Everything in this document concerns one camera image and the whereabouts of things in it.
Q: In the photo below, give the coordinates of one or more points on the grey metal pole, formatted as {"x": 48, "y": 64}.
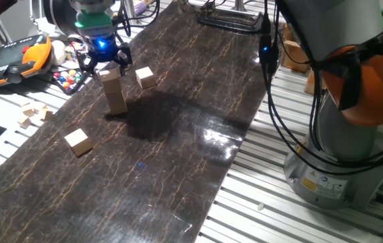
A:
{"x": 239, "y": 4}

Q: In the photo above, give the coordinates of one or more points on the light wooden cube block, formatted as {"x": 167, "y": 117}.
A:
{"x": 114, "y": 96}
{"x": 145, "y": 77}
{"x": 78, "y": 141}
{"x": 119, "y": 108}
{"x": 110, "y": 81}

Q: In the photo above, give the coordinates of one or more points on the black tray of balls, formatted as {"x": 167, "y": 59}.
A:
{"x": 73, "y": 88}

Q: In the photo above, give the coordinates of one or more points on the black round fan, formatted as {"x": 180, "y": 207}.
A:
{"x": 55, "y": 17}

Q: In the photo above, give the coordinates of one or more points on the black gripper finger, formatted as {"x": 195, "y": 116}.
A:
{"x": 88, "y": 67}
{"x": 126, "y": 55}

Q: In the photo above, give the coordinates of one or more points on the yellow ball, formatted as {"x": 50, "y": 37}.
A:
{"x": 72, "y": 72}

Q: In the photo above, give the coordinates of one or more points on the small wooden cube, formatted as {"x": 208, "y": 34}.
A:
{"x": 24, "y": 121}
{"x": 45, "y": 113}
{"x": 28, "y": 109}

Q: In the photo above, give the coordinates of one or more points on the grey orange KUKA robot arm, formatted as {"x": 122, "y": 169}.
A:
{"x": 343, "y": 141}

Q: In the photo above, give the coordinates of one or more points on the blue ball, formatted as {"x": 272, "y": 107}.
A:
{"x": 62, "y": 79}

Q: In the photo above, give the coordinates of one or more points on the black clamp frame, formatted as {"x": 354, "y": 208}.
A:
{"x": 232, "y": 26}

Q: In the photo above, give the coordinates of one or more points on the black orange teach pendant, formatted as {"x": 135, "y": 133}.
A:
{"x": 9, "y": 62}

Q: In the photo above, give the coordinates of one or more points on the red ball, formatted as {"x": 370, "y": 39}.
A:
{"x": 71, "y": 81}
{"x": 56, "y": 75}

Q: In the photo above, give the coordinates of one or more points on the Rubik's cube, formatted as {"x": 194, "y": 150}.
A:
{"x": 71, "y": 51}

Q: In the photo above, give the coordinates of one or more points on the small white scrap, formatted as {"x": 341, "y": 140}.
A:
{"x": 260, "y": 206}

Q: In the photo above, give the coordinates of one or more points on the orange ball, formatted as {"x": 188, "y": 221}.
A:
{"x": 66, "y": 85}

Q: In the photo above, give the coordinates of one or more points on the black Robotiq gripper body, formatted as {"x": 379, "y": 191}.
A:
{"x": 105, "y": 50}

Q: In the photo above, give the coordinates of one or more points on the green ball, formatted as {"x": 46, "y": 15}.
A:
{"x": 77, "y": 78}

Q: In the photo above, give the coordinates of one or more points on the brown wooden box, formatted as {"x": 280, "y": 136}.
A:
{"x": 294, "y": 54}
{"x": 287, "y": 33}

